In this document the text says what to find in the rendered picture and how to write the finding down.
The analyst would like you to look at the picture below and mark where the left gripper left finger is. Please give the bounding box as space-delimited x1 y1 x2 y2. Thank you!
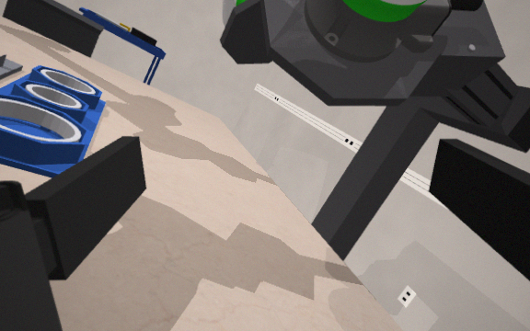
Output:
0 136 146 331

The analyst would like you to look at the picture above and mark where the blue pallet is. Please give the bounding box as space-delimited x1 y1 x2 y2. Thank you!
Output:
0 65 106 177

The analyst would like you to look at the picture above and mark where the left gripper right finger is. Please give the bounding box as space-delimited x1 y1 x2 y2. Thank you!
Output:
429 139 530 281

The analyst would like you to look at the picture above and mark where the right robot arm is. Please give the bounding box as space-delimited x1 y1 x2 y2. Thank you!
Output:
223 0 246 25

